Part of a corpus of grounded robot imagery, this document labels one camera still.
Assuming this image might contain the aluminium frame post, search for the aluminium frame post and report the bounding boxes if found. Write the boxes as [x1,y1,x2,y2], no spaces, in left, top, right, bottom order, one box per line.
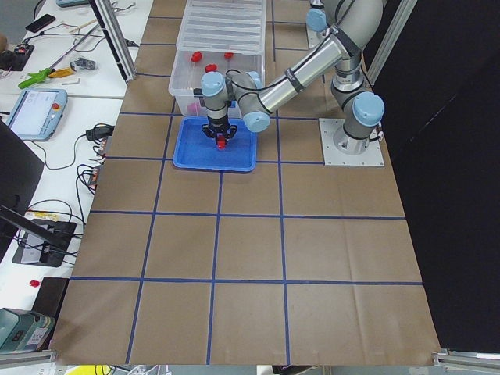
[89,0,136,83]

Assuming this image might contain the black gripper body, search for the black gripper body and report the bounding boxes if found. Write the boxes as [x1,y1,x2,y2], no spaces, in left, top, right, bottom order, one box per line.
[202,116,237,136]

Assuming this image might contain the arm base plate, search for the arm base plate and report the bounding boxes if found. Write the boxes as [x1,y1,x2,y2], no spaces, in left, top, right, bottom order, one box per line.
[319,118,384,167]
[306,27,327,49]

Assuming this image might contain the clear plastic box lid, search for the clear plastic box lid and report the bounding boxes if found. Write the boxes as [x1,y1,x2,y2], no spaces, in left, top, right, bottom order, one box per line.
[176,0,266,55]

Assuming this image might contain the green handled reacher grabber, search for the green handled reacher grabber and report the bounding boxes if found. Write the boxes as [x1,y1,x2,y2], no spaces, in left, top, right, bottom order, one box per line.
[18,24,100,90]

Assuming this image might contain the clear plastic storage box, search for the clear plastic storage box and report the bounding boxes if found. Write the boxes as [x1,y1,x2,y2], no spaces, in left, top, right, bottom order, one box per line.
[169,50,265,116]

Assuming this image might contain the black smartphone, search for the black smartphone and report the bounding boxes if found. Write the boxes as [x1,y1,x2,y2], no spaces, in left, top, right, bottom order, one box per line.
[25,14,55,33]

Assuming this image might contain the teach pendant tablet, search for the teach pendant tablet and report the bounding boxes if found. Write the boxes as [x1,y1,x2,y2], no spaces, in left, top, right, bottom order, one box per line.
[6,88,68,141]

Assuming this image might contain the blue plastic tray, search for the blue plastic tray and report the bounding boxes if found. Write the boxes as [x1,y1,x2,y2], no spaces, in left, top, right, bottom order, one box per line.
[173,116,257,173]

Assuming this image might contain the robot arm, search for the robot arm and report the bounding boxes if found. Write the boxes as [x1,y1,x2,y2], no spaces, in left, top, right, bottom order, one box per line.
[201,0,384,155]

